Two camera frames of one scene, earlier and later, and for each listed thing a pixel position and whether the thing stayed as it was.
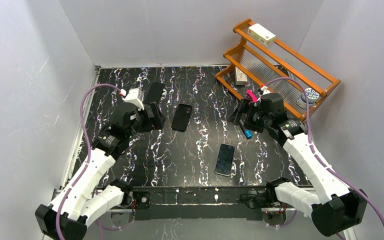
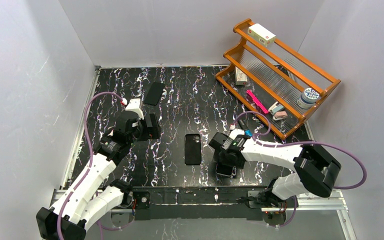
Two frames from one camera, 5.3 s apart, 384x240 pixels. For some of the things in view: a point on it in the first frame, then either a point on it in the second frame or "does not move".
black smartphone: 181,117 → 192,149
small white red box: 241,78 does not move
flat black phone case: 154,92 does not move
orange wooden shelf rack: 258,60 does not move
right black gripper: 243,114 → 224,159
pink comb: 250,93 does not move
